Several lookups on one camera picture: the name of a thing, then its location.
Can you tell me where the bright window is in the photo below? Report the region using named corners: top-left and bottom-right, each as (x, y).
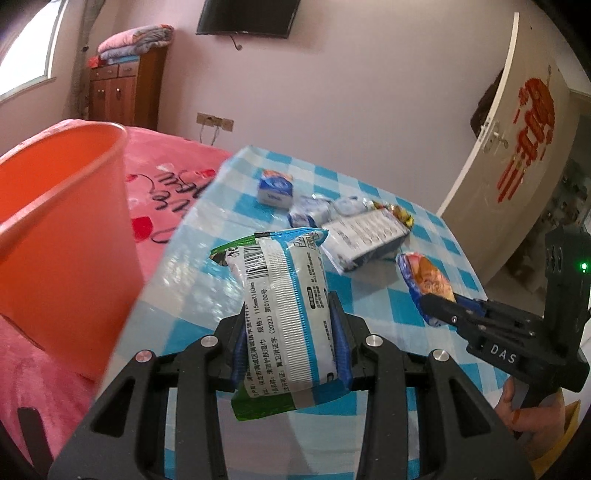
top-left (1, 1), bottom-right (68, 101)

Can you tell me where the white green wipes packet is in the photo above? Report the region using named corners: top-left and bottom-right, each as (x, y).
top-left (209, 227), bottom-right (348, 421)

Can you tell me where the black charger cable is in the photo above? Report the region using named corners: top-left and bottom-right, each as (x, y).
top-left (198, 123), bottom-right (223, 148)

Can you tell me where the blue Vinda tissue pack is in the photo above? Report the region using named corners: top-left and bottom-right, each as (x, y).
top-left (257, 170), bottom-right (294, 210)

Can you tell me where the folded blankets stack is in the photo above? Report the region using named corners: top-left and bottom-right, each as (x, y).
top-left (87, 24), bottom-right (174, 69)

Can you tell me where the pink floral bed blanket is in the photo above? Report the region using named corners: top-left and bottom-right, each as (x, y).
top-left (1, 119), bottom-right (228, 454)

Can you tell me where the cream door with red decoration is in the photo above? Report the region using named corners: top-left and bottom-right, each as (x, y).
top-left (438, 13), bottom-right (578, 283)

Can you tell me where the brown wooden cabinet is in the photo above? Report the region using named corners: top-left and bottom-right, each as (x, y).
top-left (87, 47), bottom-right (167, 131)

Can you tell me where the yellow crumpled snack wrapper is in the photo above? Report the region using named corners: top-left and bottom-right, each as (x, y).
top-left (370, 200), bottom-right (415, 230)

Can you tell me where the black white carton box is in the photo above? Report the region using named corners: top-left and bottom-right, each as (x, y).
top-left (322, 209), bottom-right (410, 273)

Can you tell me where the yellow Vinda tissue pack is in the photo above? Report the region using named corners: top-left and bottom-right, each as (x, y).
top-left (396, 252), bottom-right (456, 327)

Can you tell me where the black wall television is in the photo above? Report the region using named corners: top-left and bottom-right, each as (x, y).
top-left (197, 0), bottom-right (301, 39)

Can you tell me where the crumpled clear plastic wrapper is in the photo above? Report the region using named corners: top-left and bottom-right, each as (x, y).
top-left (287, 194), bottom-right (375, 228)

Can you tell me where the wall socket strip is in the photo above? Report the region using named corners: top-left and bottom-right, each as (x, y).
top-left (197, 112), bottom-right (235, 132)

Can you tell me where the orange plastic trash bucket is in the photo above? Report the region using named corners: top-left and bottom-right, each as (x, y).
top-left (1, 122), bottom-right (143, 380)

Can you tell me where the grey checkered curtain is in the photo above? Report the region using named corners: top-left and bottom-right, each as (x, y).
top-left (68, 0), bottom-right (105, 118)

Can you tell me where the blue white checkered tablecloth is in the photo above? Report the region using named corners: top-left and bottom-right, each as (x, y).
top-left (94, 144), bottom-right (509, 480)

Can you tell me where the person's right hand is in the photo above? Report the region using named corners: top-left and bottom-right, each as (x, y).
top-left (495, 377), bottom-right (581, 469)

